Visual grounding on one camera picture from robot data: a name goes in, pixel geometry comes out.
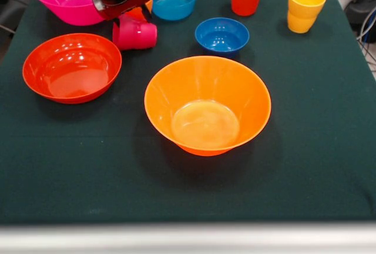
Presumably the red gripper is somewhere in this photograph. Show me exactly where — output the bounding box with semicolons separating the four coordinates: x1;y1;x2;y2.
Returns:
91;0;153;30

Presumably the small orange cup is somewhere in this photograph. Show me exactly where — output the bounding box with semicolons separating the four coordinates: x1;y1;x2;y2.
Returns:
125;0;154;22

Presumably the magenta cup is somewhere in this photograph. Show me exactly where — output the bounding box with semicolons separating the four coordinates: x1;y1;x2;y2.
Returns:
112;14;158;51

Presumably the shallow red-orange bowl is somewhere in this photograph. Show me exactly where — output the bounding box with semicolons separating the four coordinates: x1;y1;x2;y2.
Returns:
22;32;123;105

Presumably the dark blue bowl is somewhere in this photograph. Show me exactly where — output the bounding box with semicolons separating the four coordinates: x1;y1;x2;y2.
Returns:
194;17;250;59

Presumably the yellow cup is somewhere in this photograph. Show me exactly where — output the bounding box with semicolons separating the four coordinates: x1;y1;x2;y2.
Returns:
287;0;327;34

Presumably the dark green tablecloth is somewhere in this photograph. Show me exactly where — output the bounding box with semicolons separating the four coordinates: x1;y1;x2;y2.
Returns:
0;0;376;225

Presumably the tangle of floor cables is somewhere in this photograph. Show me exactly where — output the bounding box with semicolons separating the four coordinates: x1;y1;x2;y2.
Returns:
356;8;376;74

